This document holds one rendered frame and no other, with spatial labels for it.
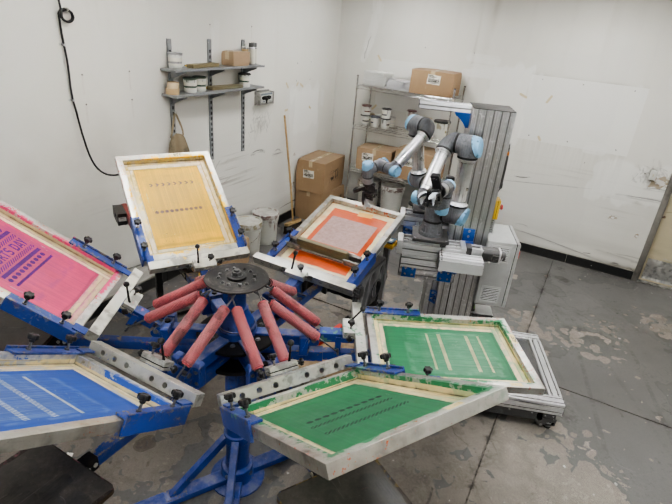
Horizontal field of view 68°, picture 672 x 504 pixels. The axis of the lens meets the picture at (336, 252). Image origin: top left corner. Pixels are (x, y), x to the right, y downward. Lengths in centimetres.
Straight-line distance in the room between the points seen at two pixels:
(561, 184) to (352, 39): 313
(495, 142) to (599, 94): 307
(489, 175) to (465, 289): 81
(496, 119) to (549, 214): 339
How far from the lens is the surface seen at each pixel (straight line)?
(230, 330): 242
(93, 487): 201
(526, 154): 630
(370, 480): 197
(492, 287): 347
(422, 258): 318
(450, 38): 640
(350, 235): 326
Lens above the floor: 244
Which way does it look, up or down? 25 degrees down
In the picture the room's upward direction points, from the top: 5 degrees clockwise
